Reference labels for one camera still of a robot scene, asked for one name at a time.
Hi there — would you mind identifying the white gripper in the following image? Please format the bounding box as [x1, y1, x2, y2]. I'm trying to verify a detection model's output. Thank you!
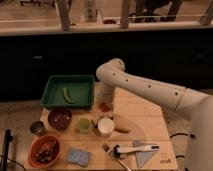
[96, 82, 115, 108]

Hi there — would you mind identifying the red apple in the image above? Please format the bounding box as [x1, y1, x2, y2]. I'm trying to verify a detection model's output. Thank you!
[99, 103, 112, 112]

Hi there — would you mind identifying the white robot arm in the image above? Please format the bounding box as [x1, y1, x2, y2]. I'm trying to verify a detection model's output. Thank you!
[96, 58, 213, 171]

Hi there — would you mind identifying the white paper cup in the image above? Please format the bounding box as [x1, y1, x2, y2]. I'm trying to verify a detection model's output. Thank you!
[98, 117, 115, 136]

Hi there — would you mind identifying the small green cup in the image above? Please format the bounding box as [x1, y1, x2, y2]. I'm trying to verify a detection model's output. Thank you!
[76, 118, 91, 133]

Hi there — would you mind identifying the small metal cup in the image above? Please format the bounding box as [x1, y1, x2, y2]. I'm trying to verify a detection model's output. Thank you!
[30, 121, 46, 136]

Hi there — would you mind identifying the green pepper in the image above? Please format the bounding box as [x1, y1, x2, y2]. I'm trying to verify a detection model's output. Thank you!
[63, 87, 75, 103]

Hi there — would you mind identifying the green plastic tray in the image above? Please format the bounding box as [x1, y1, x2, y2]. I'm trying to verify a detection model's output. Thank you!
[41, 75, 95, 109]

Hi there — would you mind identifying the wooden board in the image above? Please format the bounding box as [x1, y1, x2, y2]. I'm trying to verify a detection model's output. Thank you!
[25, 88, 178, 171]

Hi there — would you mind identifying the dark red bowl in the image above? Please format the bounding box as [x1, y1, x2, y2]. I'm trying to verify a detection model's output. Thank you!
[48, 108, 72, 130]

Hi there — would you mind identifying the blue sponge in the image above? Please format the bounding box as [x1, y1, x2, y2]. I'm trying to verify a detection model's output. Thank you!
[67, 148, 91, 167]

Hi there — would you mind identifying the grey folded cloth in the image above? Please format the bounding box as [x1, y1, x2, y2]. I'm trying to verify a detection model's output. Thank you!
[133, 141, 160, 169]

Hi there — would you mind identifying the orange bowl with food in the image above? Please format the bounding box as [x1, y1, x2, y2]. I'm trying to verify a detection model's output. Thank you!
[28, 135, 61, 169]

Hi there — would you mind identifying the black stand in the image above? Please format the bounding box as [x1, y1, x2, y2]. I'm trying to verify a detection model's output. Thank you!
[0, 129, 13, 171]

